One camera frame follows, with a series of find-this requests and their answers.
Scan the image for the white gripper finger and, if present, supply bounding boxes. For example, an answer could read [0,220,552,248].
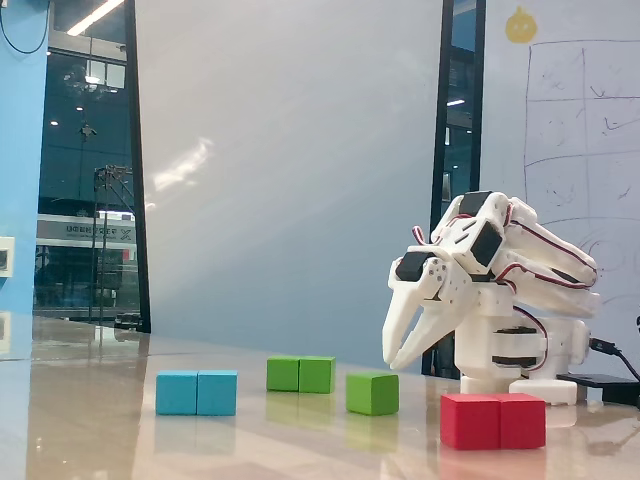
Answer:
[391,301,462,371]
[381,257,450,365]

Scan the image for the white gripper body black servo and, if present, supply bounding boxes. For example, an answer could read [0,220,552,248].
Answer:
[388,244,475,307]

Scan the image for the small green wooden cube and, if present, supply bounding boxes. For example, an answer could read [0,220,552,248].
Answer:
[345,372,400,417]

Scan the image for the long red wooden block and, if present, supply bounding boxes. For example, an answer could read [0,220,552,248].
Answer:
[439,392,547,451]

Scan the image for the long green wooden block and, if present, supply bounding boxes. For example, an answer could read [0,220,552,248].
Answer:
[265,355,337,395]

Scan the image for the long blue wooden block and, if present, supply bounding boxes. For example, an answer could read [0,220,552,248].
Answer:
[155,369,238,417]

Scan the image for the flat black box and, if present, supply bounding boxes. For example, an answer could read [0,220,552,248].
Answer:
[555,372,640,405]

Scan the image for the whiteboard with marker drawings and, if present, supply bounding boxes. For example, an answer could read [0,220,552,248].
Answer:
[479,0,640,401]

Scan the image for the yellow round sticker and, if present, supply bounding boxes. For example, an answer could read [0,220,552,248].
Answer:
[504,5,538,44]

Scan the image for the black power cable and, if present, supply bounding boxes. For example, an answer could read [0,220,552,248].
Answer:
[589,338,640,381]

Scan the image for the black window frame post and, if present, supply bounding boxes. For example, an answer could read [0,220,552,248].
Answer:
[421,0,487,379]
[123,0,153,335]

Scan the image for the white wall socket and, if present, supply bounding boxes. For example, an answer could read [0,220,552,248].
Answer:
[0,236,16,277]

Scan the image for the thin black hanging cable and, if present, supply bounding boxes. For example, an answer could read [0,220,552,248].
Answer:
[0,0,54,54]

